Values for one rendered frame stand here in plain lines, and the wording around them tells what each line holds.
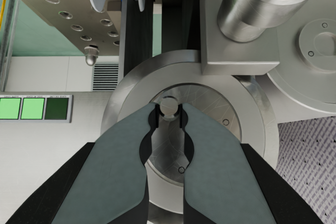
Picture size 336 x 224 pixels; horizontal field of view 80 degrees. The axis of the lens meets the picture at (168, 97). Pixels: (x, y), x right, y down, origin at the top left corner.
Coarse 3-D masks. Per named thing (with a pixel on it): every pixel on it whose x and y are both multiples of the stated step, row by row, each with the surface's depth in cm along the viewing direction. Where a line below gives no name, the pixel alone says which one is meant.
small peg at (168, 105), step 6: (168, 96) 12; (162, 102) 12; (168, 102) 12; (174, 102) 12; (162, 108) 12; (168, 108) 12; (174, 108) 12; (162, 114) 12; (168, 114) 12; (174, 114) 12; (168, 120) 14
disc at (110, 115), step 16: (144, 64) 18; (160, 64) 18; (128, 80) 18; (240, 80) 17; (112, 96) 17; (256, 96) 17; (112, 112) 17; (272, 112) 17; (272, 128) 17; (272, 144) 16; (272, 160) 16; (160, 208) 16
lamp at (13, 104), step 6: (0, 102) 50; (6, 102) 50; (12, 102) 50; (18, 102) 50; (0, 108) 50; (6, 108) 50; (12, 108) 50; (18, 108) 50; (0, 114) 50; (6, 114) 50; (12, 114) 50
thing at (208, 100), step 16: (160, 96) 15; (176, 96) 15; (192, 96) 15; (208, 96) 15; (208, 112) 15; (224, 112) 15; (160, 128) 15; (176, 128) 15; (240, 128) 15; (160, 144) 15; (176, 144) 15; (160, 160) 14; (176, 160) 14; (176, 176) 14
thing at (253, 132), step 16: (176, 64) 17; (192, 64) 16; (144, 80) 16; (160, 80) 16; (176, 80) 16; (192, 80) 16; (208, 80) 16; (224, 80) 16; (128, 96) 16; (144, 96) 16; (224, 96) 16; (240, 96) 16; (128, 112) 16; (240, 112) 16; (256, 112) 16; (256, 128) 15; (256, 144) 15; (160, 176) 15; (160, 192) 15; (176, 192) 15; (176, 208) 14
